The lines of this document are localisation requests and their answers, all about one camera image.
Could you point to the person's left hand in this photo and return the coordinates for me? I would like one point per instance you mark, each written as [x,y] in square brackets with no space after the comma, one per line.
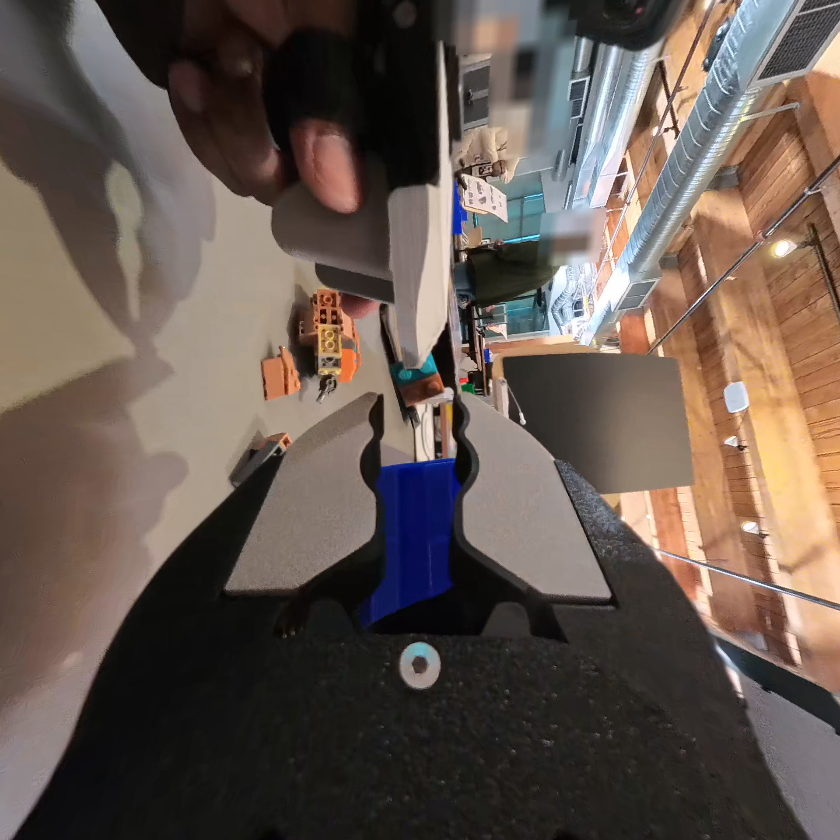
[223,105]

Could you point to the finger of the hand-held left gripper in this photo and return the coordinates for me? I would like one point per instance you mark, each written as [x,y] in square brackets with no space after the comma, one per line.
[420,263]

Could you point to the silver spiral pipes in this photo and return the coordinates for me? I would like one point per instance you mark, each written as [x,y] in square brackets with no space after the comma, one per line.
[604,118]

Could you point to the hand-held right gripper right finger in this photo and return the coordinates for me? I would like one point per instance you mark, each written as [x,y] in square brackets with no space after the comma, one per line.
[532,532]

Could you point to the grey brown toy piece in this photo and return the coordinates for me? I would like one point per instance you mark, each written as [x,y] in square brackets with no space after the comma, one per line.
[260,457]

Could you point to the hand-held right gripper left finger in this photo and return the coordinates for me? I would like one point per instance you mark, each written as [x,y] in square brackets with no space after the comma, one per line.
[302,525]

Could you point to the white sign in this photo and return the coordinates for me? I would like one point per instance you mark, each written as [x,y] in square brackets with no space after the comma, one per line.
[483,197]

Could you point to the brown toy brick model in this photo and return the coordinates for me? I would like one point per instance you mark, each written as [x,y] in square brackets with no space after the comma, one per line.
[328,339]

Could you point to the large silver ventilation duct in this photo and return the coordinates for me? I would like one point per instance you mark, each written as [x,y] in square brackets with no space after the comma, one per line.
[709,118]

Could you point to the stack of blue plastic bins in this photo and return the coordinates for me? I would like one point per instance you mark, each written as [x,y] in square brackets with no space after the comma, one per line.
[414,538]

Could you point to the black board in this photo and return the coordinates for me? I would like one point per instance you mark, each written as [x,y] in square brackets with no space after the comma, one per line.
[597,420]

